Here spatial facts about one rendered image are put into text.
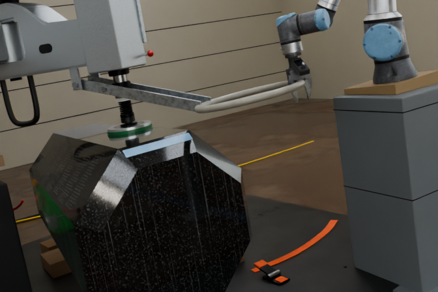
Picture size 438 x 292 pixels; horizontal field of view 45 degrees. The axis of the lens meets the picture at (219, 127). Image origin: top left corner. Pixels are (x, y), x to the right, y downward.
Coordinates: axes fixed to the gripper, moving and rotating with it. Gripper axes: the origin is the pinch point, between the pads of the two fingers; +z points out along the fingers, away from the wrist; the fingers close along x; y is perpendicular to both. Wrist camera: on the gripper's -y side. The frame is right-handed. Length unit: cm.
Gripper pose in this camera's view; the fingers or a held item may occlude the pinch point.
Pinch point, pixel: (303, 98)
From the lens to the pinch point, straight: 234.5
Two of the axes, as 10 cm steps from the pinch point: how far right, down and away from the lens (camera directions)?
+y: -1.0, -1.1, 9.9
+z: 2.2, 9.7, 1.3
